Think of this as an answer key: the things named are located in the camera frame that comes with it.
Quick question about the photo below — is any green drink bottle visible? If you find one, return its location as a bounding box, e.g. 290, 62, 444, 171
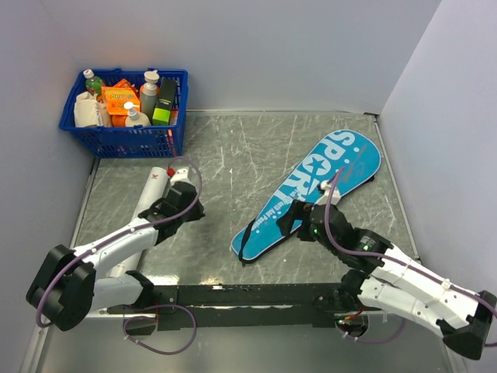
83, 69, 104, 96

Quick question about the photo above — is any aluminium rail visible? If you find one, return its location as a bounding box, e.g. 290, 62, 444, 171
36, 281, 450, 319

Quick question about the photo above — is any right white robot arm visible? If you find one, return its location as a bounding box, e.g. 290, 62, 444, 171
276, 200, 496, 361

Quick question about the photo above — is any orange snack packet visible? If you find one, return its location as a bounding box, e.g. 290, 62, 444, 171
102, 78, 141, 116

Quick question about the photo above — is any blue racket cover bag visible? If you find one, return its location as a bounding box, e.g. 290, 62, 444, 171
231, 130, 381, 264

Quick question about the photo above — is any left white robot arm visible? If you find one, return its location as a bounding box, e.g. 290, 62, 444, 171
26, 180, 204, 331

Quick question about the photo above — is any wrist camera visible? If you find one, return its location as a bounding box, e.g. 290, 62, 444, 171
316, 181, 342, 205
167, 167, 192, 186

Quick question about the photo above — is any beige cloth bag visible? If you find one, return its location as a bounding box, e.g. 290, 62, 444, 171
74, 92, 111, 127

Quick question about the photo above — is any white shuttlecock tube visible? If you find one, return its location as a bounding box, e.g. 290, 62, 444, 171
107, 167, 169, 277

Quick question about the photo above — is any grey pump bottle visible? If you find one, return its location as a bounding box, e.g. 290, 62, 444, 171
140, 70, 160, 122

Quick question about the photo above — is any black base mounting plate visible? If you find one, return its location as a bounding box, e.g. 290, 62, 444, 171
107, 283, 363, 331

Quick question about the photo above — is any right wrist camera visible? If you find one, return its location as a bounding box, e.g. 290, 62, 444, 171
316, 181, 342, 205

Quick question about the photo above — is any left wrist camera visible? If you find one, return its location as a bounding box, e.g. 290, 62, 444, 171
167, 167, 192, 186

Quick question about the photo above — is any beige pump bottle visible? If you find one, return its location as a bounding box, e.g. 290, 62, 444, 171
123, 101, 151, 127

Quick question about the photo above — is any black green box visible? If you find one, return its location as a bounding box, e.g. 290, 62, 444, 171
152, 77, 177, 126

